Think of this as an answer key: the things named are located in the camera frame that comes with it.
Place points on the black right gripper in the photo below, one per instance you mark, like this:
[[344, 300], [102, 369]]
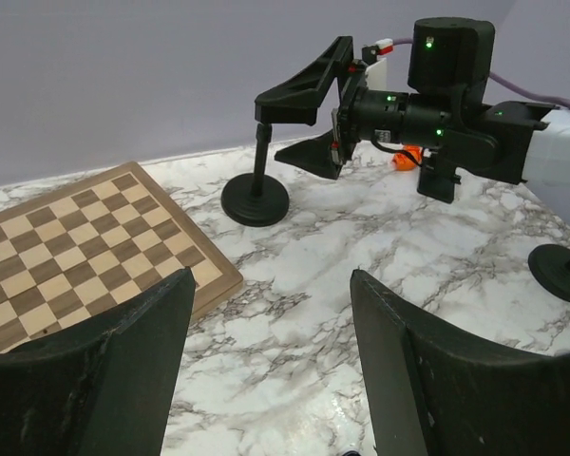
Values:
[[297, 100]]

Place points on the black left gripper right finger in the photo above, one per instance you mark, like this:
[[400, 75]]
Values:
[[435, 389]]

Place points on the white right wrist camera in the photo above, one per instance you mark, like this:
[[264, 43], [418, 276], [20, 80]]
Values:
[[375, 57]]

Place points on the orange plastic block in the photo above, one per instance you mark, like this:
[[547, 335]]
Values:
[[408, 158]]

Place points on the wooden chessboard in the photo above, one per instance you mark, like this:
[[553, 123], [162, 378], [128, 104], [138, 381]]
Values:
[[92, 245]]

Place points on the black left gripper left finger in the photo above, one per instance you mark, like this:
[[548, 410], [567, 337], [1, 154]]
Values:
[[103, 386]]

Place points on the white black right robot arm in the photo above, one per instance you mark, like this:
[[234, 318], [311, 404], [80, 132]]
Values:
[[443, 111]]

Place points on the black round-base pole phone stand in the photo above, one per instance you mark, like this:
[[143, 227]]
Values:
[[256, 199]]

